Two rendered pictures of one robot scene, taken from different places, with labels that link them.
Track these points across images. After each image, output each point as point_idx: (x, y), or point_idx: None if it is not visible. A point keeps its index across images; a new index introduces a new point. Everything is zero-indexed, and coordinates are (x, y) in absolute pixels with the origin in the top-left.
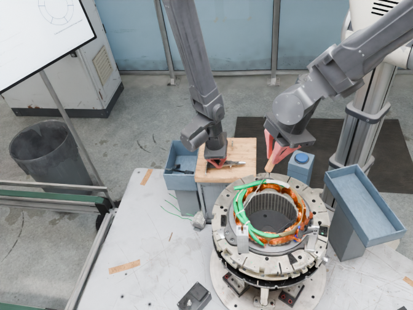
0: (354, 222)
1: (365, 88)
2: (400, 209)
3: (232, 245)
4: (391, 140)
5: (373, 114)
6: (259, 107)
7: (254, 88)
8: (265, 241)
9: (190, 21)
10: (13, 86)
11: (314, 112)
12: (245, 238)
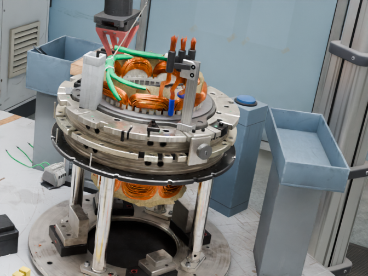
0: (277, 153)
1: (356, 6)
2: None
3: (76, 101)
4: None
5: (363, 51)
6: (260, 200)
7: (264, 174)
8: (124, 95)
9: None
10: None
11: (357, 235)
12: (95, 65)
